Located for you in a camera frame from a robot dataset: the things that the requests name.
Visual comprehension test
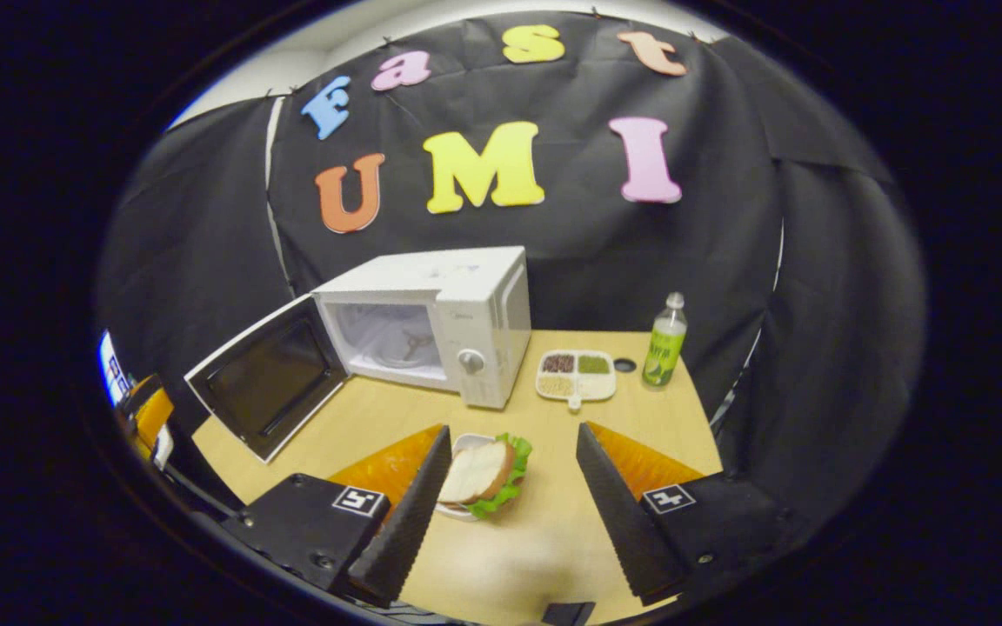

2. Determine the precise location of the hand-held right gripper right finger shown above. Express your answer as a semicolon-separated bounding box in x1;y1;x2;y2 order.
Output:
576;422;815;607

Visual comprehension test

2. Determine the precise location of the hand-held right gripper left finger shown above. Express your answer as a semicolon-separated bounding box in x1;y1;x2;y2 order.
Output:
223;424;453;609

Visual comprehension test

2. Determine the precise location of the lettuce sandwich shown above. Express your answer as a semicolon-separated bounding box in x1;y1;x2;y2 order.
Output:
438;432;534;521

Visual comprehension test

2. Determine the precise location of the white rectangular tray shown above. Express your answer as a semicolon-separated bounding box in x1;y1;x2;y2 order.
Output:
434;432;502;523

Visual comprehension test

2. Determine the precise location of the white microwave oven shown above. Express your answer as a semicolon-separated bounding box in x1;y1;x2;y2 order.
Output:
184;246;533;464

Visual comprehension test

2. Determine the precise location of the white printed poster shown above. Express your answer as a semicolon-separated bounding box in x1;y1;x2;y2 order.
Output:
99;329;130;408

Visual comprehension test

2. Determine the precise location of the white divided bean plate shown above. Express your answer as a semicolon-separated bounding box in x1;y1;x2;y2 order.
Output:
535;349;618;411

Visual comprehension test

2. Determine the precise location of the green drink bottle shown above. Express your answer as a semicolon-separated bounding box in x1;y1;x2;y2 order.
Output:
641;292;689;390

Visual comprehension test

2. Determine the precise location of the black backdrop cloth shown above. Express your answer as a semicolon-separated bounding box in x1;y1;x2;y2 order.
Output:
97;9;928;523

